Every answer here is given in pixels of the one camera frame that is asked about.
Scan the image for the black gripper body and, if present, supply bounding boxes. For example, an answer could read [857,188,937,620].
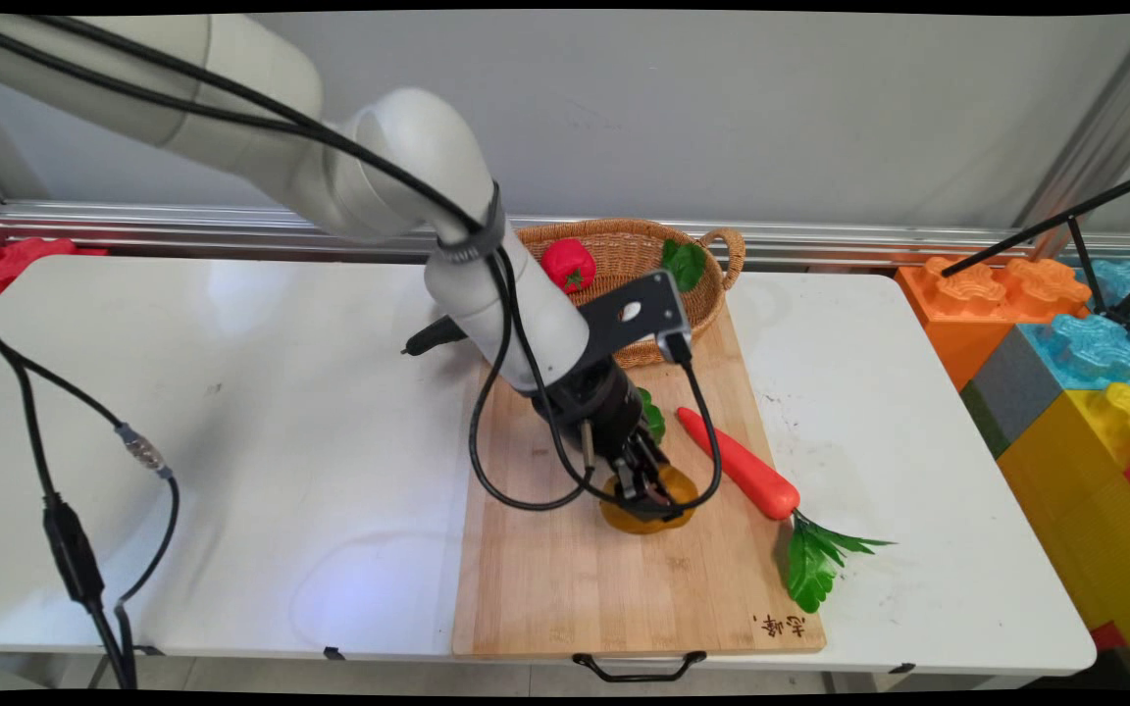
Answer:
[534,355,648,464]

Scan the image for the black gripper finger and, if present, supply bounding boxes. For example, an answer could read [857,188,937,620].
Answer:
[612,441,648,512]
[635,435,684,522]

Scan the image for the yellow bell pepper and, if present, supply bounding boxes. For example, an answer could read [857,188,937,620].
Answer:
[599,463,701,536]

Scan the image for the green bell pepper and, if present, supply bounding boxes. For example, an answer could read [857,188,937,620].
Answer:
[635,386,668,445]

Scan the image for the orange carrot with green leaves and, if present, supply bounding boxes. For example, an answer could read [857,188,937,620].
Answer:
[675,406,896,615]

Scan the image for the bamboo cutting board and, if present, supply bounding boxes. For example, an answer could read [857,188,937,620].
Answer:
[451,297,828,659]

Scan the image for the red bell pepper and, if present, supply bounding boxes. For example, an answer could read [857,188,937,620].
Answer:
[539,237,598,295]

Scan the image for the woven wicker basket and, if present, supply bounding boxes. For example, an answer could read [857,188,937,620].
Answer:
[514,218,746,370]

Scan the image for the green toy leaf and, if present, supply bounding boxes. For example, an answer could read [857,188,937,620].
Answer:
[661,239,709,293]

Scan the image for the black plug on wrist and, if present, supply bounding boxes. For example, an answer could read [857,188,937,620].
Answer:
[401,316,470,357]

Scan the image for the orange foam block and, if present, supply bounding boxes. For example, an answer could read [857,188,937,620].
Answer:
[896,255,1092,391]

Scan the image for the black tripod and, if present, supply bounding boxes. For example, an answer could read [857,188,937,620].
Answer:
[941,164,1130,332]

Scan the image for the light blue foam block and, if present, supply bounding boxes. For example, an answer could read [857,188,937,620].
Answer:
[1075,257,1130,317]

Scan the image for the red flower foam pieces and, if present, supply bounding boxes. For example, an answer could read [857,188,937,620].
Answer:
[0,234,110,297]

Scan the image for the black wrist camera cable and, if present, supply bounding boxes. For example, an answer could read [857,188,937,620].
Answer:
[501,250,726,518]

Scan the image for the black camera mounting plate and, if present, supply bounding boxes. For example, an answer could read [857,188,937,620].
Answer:
[575,271,692,370]

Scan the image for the black looping gripper cable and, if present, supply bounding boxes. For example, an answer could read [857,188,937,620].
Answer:
[468,250,593,514]

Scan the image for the black metal board handle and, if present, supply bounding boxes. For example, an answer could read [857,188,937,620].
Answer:
[572,650,709,683]

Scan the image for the black strap around arm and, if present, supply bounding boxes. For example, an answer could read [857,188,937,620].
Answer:
[435,182,507,264]

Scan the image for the black cables along arm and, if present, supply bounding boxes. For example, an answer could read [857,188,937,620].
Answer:
[0,16,488,232]

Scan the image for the aluminium rail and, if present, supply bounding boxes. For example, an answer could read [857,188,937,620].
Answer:
[0,200,1130,273]

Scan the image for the black cable with inline connector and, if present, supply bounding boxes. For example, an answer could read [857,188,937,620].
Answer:
[0,312,180,689]

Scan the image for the aluminium frame post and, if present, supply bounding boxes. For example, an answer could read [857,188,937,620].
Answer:
[1014,14,1130,258]

